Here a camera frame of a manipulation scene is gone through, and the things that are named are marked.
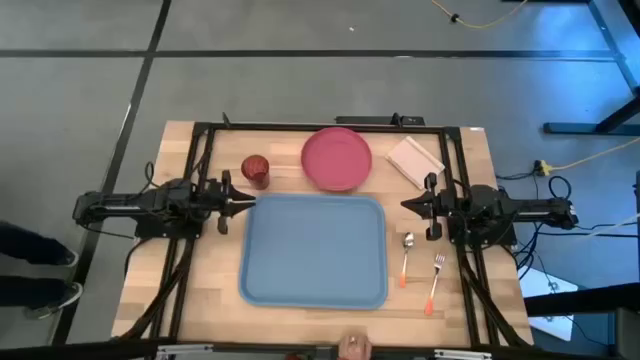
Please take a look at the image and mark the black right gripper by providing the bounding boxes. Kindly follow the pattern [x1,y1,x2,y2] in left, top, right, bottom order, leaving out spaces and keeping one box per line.
[400,172,452,242]

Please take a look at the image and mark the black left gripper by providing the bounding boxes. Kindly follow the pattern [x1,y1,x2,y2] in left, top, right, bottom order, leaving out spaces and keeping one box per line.
[207,169,258,236]

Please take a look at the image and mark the red translucent cup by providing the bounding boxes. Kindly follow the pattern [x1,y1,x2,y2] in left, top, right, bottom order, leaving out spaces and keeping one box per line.
[240,154,272,191]

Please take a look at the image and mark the spoon with orange handle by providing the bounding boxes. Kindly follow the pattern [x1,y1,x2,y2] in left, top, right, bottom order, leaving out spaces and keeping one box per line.
[398,231,416,290]

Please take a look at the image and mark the blue plastic tray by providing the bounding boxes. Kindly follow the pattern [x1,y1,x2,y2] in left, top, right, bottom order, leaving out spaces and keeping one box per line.
[238,193,390,310]

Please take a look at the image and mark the pink round plate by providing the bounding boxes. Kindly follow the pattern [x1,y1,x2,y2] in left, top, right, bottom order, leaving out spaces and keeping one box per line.
[300,126,374,193]

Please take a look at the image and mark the fork with orange handle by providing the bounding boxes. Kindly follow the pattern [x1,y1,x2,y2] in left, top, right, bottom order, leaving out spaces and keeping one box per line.
[423,252,447,317]

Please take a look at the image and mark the beige rectangular pad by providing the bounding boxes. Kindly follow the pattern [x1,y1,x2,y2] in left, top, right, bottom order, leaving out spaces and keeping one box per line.
[384,135,447,191]

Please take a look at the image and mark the white sheet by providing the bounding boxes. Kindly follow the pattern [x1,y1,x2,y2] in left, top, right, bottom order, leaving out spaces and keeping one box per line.
[517,266,580,342]

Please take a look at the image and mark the person's hand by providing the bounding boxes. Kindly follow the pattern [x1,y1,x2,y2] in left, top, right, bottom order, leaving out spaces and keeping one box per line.
[337,331,374,360]

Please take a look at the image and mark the person's shoe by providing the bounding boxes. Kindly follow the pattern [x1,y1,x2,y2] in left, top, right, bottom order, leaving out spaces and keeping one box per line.
[24,282,84,321]
[52,247,80,268]

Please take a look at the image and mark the black metal stand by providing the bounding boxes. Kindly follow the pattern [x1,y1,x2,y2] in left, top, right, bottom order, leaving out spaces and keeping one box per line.
[502,0,640,137]

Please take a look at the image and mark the person's leg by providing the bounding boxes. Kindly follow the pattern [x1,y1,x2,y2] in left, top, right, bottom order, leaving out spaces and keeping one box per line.
[0,276,70,307]
[0,222,65,265]

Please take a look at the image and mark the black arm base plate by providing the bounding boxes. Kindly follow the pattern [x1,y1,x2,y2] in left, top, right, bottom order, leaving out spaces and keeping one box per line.
[446,205,519,247]
[134,219,204,240]

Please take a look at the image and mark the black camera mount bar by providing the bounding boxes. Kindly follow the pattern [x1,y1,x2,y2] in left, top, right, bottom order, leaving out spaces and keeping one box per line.
[334,112,427,127]

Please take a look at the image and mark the black aluminium table frame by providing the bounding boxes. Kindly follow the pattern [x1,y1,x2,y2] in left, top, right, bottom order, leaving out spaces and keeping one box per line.
[112,112,534,351]

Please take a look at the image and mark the black cable bundle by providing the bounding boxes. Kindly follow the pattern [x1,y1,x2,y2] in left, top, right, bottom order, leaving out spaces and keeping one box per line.
[119,238,195,342]
[458,247,532,349]

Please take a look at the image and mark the black floor cables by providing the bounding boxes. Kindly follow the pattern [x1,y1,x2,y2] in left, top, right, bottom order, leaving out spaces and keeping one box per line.
[495,171,640,289]

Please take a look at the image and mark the yellow cable with plug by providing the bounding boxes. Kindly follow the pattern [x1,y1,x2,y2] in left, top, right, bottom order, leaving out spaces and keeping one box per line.
[533,136,640,177]

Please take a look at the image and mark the yellow cable with black connector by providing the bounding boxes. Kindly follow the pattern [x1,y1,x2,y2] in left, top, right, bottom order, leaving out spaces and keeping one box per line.
[431,0,529,30]

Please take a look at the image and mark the white cable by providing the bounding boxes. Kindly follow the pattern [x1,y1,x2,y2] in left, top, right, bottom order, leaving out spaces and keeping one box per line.
[574,213,640,239]

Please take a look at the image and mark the black rail with silver brackets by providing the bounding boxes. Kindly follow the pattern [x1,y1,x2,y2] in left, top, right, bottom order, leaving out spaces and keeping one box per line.
[0,338,640,360]

